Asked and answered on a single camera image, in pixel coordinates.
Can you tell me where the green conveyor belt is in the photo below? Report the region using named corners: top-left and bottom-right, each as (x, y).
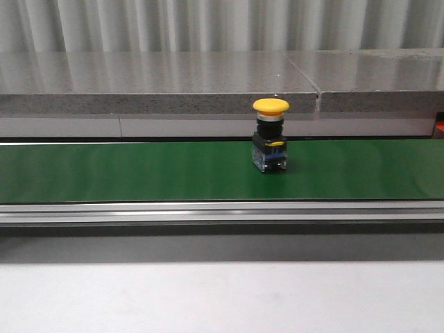
top-left (1, 139), bottom-right (443, 235)

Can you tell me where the grey stone counter slab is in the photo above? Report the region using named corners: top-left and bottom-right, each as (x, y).
top-left (1, 49), bottom-right (443, 115)

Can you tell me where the red plastic tray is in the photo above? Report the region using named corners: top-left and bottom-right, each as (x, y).
top-left (434, 121), bottom-right (444, 139)

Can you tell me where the white corrugated curtain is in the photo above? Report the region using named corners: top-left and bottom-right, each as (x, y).
top-left (1, 1), bottom-right (443, 52)

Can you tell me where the yellow mushroom push button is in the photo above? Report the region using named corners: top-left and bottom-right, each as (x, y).
top-left (252, 98), bottom-right (290, 173)

